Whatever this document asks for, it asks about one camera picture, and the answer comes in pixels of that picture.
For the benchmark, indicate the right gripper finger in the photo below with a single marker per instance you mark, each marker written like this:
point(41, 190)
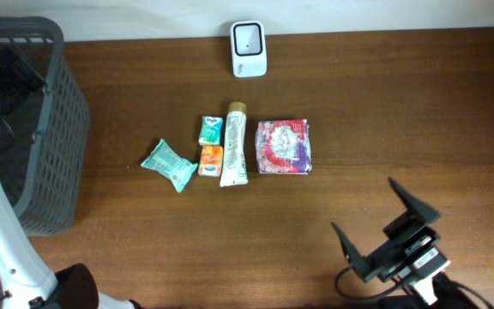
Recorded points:
point(352, 255)
point(420, 209)

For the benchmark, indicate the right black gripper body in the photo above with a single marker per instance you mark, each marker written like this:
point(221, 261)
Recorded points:
point(407, 237)

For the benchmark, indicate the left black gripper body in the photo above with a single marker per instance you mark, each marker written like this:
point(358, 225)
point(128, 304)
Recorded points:
point(1, 90)

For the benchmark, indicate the red purple white packet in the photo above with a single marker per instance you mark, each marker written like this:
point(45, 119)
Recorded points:
point(283, 147)

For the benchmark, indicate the white tube with brown cap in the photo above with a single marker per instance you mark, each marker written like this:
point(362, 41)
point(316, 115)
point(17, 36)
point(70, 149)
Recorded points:
point(234, 166)

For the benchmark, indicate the teal wet wipes pack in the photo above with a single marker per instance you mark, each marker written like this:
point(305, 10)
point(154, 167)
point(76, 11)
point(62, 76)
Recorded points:
point(166, 162)

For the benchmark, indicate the orange small tissue pack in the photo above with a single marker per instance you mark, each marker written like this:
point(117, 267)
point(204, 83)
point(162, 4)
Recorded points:
point(211, 161)

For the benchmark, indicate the teal small tissue pack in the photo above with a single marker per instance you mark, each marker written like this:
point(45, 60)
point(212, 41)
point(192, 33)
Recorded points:
point(210, 133)

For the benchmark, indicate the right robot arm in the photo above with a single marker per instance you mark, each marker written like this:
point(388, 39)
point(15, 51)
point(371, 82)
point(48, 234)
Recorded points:
point(449, 293)

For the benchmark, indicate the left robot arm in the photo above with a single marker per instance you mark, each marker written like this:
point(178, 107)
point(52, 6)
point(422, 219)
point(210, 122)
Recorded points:
point(26, 281)

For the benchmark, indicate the grey plastic mesh basket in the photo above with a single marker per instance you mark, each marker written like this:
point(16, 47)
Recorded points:
point(40, 165)

